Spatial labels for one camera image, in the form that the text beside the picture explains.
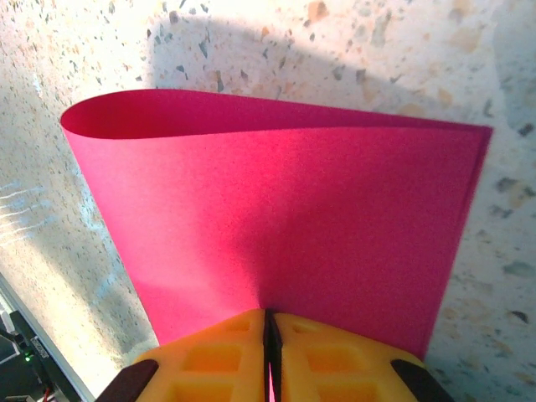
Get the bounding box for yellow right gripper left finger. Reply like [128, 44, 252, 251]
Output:
[95, 308, 271, 402]

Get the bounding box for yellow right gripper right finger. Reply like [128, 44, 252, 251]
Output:
[267, 312, 456, 402]

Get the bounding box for pink paper sheet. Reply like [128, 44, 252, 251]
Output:
[59, 88, 494, 365]

